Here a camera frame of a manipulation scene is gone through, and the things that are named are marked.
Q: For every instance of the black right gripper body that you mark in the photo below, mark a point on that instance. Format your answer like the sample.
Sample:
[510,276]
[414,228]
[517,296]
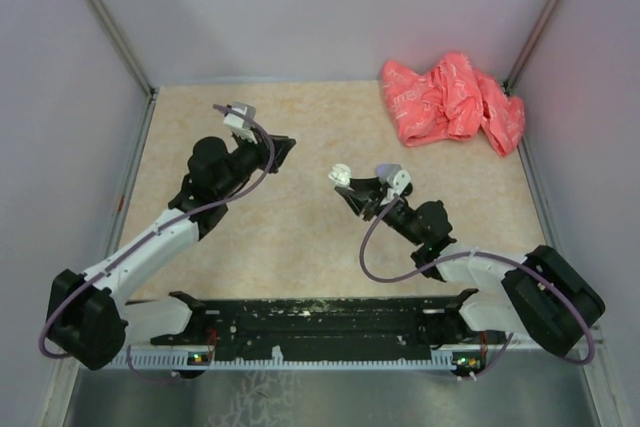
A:
[375,207]

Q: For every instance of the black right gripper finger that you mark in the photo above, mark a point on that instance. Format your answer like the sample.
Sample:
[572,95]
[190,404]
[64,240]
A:
[356,200]
[365,184]

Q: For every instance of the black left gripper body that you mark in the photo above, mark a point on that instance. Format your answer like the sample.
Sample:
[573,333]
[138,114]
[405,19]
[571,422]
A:
[261,153]

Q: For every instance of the white round charging case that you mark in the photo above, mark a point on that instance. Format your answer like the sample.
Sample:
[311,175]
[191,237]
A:
[340,175]

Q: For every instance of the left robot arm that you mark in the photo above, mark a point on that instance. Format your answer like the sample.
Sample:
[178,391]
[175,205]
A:
[91,316]

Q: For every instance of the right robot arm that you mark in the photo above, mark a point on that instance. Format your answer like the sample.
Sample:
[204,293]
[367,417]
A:
[537,294]

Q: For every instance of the pink plastic bag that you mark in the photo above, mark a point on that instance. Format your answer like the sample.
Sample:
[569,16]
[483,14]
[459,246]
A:
[452,101]

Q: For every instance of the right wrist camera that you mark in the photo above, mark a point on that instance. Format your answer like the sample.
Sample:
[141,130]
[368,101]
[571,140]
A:
[396,180]

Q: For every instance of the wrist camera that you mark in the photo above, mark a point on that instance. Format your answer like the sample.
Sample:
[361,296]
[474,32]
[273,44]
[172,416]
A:
[239,121]
[396,180]

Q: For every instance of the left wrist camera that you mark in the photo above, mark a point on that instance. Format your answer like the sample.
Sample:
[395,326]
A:
[239,121]

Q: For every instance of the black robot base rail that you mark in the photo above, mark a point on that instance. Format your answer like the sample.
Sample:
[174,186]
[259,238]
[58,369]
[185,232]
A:
[327,329]

